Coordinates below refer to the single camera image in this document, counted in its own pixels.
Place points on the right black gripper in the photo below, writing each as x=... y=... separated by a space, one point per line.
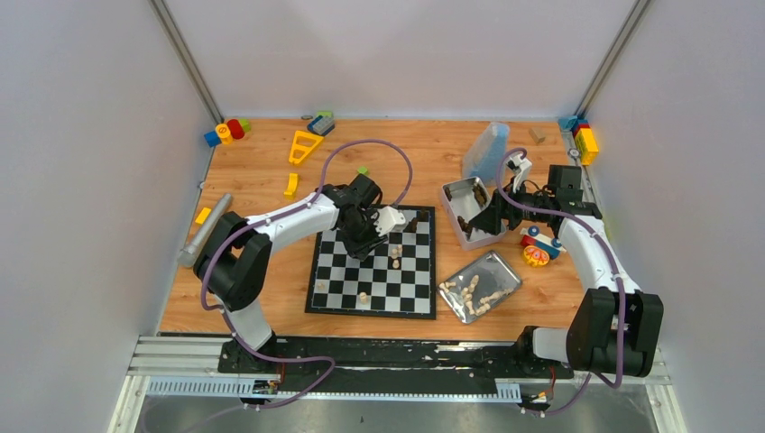
x=500 y=207

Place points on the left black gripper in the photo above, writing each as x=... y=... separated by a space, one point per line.
x=364 y=237

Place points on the white metal box dark pieces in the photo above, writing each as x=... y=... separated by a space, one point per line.
x=463 y=200

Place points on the black white chessboard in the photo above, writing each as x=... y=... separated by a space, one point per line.
x=399 y=275

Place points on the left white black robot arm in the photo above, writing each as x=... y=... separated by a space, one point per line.
x=233 y=263

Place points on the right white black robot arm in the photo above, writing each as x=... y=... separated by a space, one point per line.
x=616 y=327

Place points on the red white blue toy car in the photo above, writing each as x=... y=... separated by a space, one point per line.
x=551 y=247

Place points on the yellow red round toy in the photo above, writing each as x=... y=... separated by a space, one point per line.
x=534 y=256

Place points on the clear plastic container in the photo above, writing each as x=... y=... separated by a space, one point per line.
x=483 y=157

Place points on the silver metal tray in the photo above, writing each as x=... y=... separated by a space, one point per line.
x=479 y=287

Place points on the yellow curved toy piece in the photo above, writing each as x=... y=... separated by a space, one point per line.
x=292 y=188

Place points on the small wooden block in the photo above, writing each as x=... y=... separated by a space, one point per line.
x=537 y=135

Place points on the yellow triangular toy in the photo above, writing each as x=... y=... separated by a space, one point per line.
x=302 y=146

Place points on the blue grey toy block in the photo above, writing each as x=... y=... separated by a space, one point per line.
x=322 y=124

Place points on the yellow lego brick stack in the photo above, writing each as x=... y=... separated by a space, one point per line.
x=587 y=145

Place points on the small yellow block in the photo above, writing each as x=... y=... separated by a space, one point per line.
x=203 y=215

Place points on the red cylinder block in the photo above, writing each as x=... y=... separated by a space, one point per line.
x=235 y=128

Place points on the yellow cylinder block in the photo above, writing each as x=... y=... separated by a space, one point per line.
x=224 y=134

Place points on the blue cube block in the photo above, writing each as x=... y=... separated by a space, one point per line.
x=212 y=139

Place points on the grey cylinder marker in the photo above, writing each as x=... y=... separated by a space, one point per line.
x=190 y=252

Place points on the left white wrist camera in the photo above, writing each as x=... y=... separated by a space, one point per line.
x=389 y=219

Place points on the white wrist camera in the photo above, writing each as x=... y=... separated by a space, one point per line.
x=389 y=219
x=520 y=166

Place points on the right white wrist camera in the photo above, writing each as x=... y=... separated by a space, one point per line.
x=520 y=166

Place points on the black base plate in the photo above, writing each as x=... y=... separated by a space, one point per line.
x=368 y=365

